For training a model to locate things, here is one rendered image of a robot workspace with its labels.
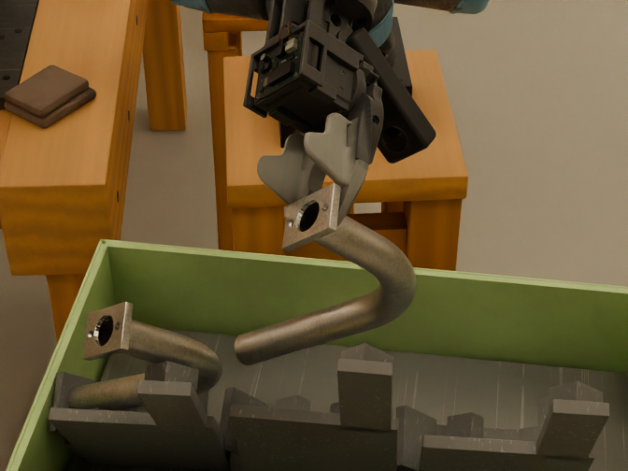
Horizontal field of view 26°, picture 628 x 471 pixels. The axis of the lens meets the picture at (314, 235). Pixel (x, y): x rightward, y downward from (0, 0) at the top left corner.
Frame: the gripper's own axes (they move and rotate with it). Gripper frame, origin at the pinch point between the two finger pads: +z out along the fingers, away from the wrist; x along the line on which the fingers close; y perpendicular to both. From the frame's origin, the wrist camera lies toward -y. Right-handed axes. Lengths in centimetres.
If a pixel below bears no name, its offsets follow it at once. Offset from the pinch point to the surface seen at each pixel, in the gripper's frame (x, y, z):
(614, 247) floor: -89, -157, -98
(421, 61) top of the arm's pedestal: -47, -54, -69
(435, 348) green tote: -28, -41, -12
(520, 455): -3.2, -27.6, 9.7
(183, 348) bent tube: -16.9, 0.0, 6.4
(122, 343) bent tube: -15.7, 6.7, 8.9
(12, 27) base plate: -84, -7, -66
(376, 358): -4.8, -10.9, 6.4
